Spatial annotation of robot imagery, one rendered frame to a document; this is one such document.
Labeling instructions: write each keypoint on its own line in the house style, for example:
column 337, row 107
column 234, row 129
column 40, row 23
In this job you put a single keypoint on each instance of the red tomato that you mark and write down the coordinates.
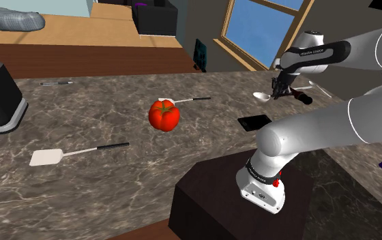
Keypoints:
column 163, row 115

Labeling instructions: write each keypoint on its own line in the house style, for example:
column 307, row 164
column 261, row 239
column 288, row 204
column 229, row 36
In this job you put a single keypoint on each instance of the dark teal rack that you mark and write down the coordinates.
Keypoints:
column 200, row 55

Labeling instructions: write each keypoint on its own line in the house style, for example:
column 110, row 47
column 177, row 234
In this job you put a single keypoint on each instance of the white spoon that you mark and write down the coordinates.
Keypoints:
column 261, row 96

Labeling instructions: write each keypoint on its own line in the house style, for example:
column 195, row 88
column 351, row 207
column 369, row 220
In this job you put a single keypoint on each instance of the black armchair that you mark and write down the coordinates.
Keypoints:
column 154, row 16

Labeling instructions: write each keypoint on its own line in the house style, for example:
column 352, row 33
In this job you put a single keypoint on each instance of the white fork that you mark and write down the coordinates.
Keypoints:
column 320, row 88

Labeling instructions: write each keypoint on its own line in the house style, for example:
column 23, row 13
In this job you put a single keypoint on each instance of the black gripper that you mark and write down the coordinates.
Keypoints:
column 282, row 81

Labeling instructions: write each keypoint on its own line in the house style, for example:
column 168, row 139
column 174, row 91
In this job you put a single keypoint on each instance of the dark robot stand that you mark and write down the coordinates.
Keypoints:
column 211, row 199

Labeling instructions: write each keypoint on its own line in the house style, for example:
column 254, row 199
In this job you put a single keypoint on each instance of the black smartphone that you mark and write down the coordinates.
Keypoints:
column 254, row 122

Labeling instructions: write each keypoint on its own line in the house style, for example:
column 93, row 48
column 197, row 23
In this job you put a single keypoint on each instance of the wooden table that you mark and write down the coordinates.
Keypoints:
column 78, row 31

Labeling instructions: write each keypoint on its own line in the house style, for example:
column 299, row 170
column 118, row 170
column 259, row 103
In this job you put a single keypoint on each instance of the grey pen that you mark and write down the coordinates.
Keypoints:
column 56, row 83

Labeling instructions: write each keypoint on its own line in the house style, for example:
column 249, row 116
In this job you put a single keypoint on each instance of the grey cushion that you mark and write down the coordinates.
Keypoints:
column 11, row 19

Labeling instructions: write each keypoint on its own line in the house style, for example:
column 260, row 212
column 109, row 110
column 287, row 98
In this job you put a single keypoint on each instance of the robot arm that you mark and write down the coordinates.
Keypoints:
column 314, row 129

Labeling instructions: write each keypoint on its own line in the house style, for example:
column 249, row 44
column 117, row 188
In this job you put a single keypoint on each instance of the window with wooden frame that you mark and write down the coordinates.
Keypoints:
column 260, row 31

